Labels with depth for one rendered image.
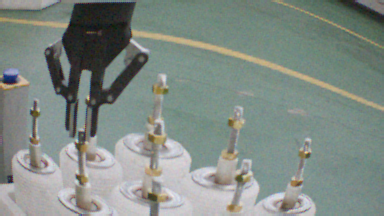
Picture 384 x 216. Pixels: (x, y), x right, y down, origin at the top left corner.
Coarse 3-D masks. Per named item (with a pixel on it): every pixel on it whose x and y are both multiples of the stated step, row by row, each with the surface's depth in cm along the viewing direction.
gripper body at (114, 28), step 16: (80, 16) 77; (96, 16) 76; (112, 16) 77; (128, 16) 79; (64, 32) 80; (80, 32) 80; (96, 32) 80; (112, 32) 80; (128, 32) 80; (64, 48) 80; (112, 48) 80; (80, 64) 81
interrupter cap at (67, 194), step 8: (64, 192) 88; (72, 192) 88; (64, 200) 85; (72, 200) 87; (96, 200) 88; (104, 200) 89; (72, 208) 83; (80, 208) 85; (88, 208) 86; (96, 208) 87; (104, 208) 87
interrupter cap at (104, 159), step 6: (72, 144) 104; (66, 150) 101; (72, 150) 102; (96, 150) 105; (102, 150) 105; (72, 156) 100; (96, 156) 103; (102, 156) 103; (108, 156) 104; (90, 162) 100; (96, 162) 100; (102, 162) 101; (108, 162) 102; (114, 162) 102; (102, 168) 100
